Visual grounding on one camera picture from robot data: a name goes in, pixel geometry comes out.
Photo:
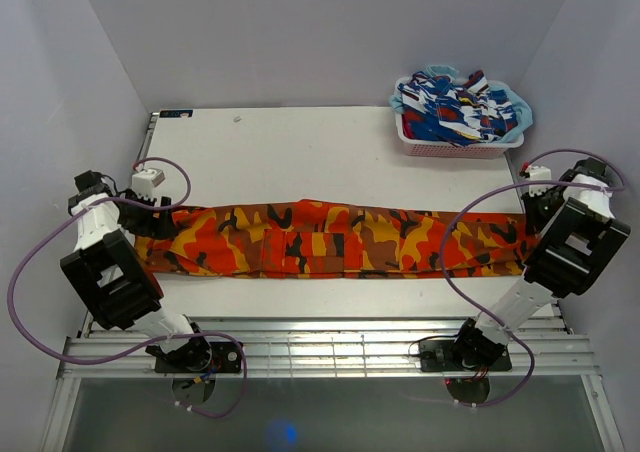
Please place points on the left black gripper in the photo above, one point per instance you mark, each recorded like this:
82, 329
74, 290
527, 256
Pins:
160, 228

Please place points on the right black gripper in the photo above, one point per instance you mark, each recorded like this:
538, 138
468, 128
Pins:
534, 223

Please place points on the orange camouflage trousers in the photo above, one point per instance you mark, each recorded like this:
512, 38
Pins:
310, 239

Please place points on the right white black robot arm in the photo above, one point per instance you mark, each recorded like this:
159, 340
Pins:
578, 237

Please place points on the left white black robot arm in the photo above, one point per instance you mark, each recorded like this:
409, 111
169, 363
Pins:
110, 278

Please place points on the light blue garment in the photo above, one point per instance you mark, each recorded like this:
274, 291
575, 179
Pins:
522, 112

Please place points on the blue label sticker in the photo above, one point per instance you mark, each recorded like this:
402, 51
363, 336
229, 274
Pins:
176, 113

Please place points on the pink plastic laundry basket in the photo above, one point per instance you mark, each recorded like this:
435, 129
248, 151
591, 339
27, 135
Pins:
438, 116

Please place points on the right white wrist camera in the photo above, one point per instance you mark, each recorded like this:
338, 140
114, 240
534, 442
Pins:
537, 179

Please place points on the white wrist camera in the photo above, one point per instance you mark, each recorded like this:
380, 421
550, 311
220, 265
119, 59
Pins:
537, 179
145, 182

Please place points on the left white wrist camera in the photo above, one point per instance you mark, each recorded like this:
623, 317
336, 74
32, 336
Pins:
145, 182

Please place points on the aluminium frame rail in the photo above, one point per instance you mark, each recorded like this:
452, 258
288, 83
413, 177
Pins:
386, 348

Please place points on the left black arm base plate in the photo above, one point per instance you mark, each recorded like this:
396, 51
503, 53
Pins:
225, 359

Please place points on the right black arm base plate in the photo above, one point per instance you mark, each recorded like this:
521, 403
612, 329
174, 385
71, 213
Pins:
438, 356

